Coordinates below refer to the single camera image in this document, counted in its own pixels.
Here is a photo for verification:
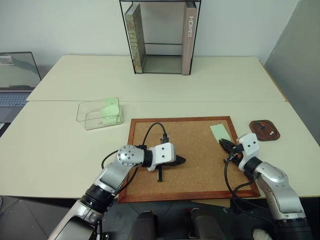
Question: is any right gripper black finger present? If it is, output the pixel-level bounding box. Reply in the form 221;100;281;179
219;141;235;154
219;138;237;150

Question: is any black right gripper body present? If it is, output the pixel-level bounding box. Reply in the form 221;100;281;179
230;144;245;164

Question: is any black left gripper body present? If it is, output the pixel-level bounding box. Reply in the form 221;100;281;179
156;161;179;183

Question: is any flat green sticky note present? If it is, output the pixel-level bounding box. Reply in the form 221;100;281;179
209;123;232;144

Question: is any dark wooden tray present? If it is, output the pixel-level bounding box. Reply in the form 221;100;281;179
248;119;281;142

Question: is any curled green sticky note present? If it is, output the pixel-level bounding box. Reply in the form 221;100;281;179
103;97;120;108
101;115;123;126
99;104;121;118

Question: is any clear plastic box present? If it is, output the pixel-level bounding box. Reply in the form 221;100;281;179
76;96;125;131

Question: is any wood-framed cork board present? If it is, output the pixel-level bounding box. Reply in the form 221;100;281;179
117;115;261;204

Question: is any dark rounded glossy shape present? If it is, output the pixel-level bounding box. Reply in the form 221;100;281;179
128;210;159;240
184;207;224;240

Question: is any small white rounded object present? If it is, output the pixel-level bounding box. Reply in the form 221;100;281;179
252;228;271;240

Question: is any grey partition panel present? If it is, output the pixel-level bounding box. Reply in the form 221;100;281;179
264;0;320;149

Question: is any beige HOME book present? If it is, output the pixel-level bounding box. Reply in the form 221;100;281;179
181;2;199;76

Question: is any green patterned book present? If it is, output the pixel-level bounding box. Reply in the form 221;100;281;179
124;4;147;74

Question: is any grey laptop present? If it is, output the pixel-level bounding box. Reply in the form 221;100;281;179
0;51;42;125

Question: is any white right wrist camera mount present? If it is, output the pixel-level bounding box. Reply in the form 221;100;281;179
236;132;260;172

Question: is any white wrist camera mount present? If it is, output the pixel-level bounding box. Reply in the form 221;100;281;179
236;132;260;172
146;142;177;172

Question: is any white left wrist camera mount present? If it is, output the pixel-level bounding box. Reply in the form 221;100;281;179
146;142;177;172

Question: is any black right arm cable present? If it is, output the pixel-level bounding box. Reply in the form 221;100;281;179
223;153;278;226

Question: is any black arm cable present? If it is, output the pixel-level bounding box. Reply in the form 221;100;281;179
101;122;170;195
223;153;278;226

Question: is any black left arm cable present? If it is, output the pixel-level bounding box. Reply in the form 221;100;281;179
101;122;170;195

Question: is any black wire shelf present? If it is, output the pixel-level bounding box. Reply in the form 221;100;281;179
119;0;202;76

